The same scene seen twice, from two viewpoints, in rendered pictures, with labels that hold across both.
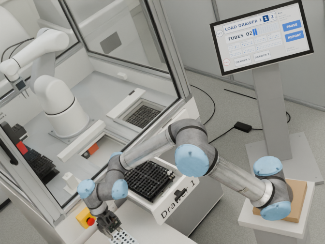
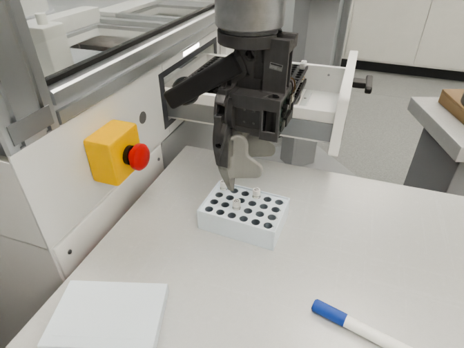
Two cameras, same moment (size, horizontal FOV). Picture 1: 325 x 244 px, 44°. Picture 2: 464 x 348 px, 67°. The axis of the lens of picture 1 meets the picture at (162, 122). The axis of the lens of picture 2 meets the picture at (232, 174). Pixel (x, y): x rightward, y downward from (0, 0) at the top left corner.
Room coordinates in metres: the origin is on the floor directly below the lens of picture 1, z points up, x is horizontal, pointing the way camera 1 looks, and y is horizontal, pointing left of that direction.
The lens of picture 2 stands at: (0.89, 0.65, 1.15)
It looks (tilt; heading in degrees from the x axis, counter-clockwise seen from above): 35 degrees down; 322
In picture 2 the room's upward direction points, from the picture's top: straight up
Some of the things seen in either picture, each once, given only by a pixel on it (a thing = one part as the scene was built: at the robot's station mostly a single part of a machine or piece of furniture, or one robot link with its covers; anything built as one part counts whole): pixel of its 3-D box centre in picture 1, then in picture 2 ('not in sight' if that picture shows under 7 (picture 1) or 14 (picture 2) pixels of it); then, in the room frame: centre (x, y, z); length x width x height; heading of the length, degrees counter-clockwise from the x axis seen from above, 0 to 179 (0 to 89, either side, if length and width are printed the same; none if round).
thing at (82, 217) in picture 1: (86, 218); (117, 152); (1.34, 0.51, 0.88); 0.07 x 0.05 x 0.07; 123
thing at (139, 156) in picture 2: (90, 221); (136, 156); (1.32, 0.49, 0.88); 0.04 x 0.03 x 0.04; 123
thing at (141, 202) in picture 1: (146, 179); (244, 88); (1.44, 0.18, 0.86); 0.40 x 0.26 x 0.06; 33
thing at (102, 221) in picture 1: (105, 217); (253, 83); (1.19, 0.38, 1.00); 0.09 x 0.08 x 0.12; 29
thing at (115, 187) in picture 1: (113, 187); not in sight; (1.18, 0.28, 1.15); 0.11 x 0.11 x 0.08; 72
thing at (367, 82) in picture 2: (178, 193); (362, 83); (1.24, 0.05, 0.91); 0.07 x 0.04 x 0.01; 123
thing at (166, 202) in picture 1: (176, 195); (344, 97); (1.27, 0.07, 0.87); 0.29 x 0.02 x 0.11; 123
